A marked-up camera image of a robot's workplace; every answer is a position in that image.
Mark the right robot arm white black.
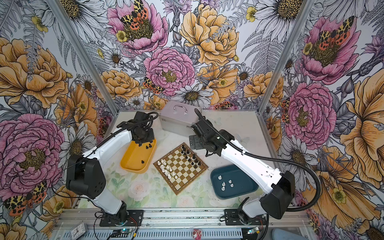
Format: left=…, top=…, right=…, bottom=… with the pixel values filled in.
left=192, top=119, right=295, bottom=223

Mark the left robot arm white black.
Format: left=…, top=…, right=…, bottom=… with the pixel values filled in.
left=66, top=112, right=159, bottom=226

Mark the wooden chess board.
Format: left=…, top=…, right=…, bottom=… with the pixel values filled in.
left=154, top=143, right=208, bottom=195

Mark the yellow plastic tray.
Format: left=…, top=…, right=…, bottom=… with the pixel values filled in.
left=120, top=140, right=157, bottom=174

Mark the silver aluminium case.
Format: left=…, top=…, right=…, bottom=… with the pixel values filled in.
left=160, top=101, right=202, bottom=137

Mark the teal plastic tray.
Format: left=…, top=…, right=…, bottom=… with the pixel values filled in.
left=211, top=165, right=259, bottom=200

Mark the small red white object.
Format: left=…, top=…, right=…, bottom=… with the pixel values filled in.
left=193, top=229, right=202, bottom=240

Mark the small white clock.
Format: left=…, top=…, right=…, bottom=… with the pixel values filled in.
left=70, top=222, right=88, bottom=240

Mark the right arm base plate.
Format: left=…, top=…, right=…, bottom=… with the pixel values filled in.
left=220, top=209, right=267, bottom=226

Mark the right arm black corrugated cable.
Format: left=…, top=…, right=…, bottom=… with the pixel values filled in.
left=194, top=108, right=322, bottom=213

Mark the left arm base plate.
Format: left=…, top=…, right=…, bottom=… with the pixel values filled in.
left=99, top=210, right=144, bottom=227

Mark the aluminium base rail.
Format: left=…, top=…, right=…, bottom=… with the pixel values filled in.
left=55, top=208, right=310, bottom=230

